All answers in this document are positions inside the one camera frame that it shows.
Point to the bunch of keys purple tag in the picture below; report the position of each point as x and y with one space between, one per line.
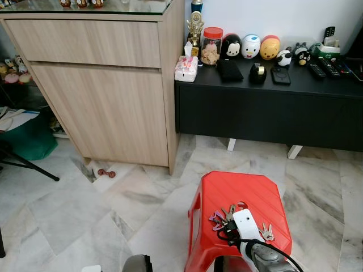
218 217

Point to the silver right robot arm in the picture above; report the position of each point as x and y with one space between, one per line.
266 258

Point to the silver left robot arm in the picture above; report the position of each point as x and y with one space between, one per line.
136 264

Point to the red plastic stool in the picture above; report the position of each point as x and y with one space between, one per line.
249 190

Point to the black low sideboard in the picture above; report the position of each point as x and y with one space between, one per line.
266 113

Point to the red-brown dumbbell toy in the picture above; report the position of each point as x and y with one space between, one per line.
106 173

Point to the black tape dispenser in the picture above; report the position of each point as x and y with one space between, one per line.
258 73

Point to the black pouch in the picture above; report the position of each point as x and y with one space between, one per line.
230 70

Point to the pink tissue pack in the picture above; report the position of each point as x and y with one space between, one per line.
186 69

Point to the light wooden cabinet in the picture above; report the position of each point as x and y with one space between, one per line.
102 107

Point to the small panda figure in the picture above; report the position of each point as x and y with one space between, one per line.
284 58

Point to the black mouse plush toy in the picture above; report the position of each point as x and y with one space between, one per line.
230 47

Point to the glass jar red lid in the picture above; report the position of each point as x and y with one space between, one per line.
211 48

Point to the white duck plush toy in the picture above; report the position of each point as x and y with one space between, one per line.
250 47

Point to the yellow bear plush toy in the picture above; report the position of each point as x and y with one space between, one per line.
270 49

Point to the small black penguin figure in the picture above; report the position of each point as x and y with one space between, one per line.
302 55

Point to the gold trophy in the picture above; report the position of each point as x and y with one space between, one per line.
195 31

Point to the green desk holder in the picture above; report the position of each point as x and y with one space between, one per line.
326 52

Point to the black stand leg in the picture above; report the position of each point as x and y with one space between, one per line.
34 169

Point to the upright black remote control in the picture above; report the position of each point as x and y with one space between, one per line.
329 33

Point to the green bag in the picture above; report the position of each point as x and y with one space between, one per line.
28 141

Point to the blue trophy base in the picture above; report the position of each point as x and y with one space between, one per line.
197 5

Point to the white papers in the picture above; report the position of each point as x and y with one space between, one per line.
14 119

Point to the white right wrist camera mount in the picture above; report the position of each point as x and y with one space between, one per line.
247 224

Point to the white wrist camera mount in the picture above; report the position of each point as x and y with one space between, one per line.
91 268
247 224

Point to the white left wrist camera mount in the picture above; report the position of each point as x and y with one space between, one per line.
91 268

